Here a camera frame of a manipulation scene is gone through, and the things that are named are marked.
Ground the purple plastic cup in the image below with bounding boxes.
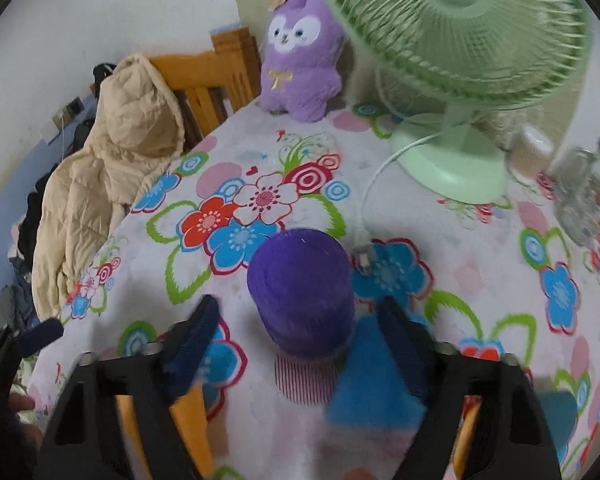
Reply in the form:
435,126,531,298
247,228,355,361

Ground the teal cup with yellow rim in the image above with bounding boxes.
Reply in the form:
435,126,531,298
538,390,578,451

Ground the orange plastic cup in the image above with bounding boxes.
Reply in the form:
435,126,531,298
116,386,214,479

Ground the blue plastic cup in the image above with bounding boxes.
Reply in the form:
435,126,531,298
325,315,426,431

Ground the person's left hand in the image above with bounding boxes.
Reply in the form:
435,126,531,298
8,392,43,451

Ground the floral tablecloth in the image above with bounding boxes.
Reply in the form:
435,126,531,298
29,104,600,479

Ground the beige puffer jacket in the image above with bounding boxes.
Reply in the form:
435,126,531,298
32,54,185,320

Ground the glass mason jar green lid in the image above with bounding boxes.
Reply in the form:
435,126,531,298
553,146,600,246

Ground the cotton swab container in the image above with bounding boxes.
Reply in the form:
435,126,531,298
506,125,555,184

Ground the wooden chair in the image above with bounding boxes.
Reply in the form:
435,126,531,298
149,25,261,150

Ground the green desk fan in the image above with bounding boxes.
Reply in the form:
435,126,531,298
327,0,591,204

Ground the purple plush toy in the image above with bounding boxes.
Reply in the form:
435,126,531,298
260,0,346,122

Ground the white fan power cable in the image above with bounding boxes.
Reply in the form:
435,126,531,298
352,131,441,276

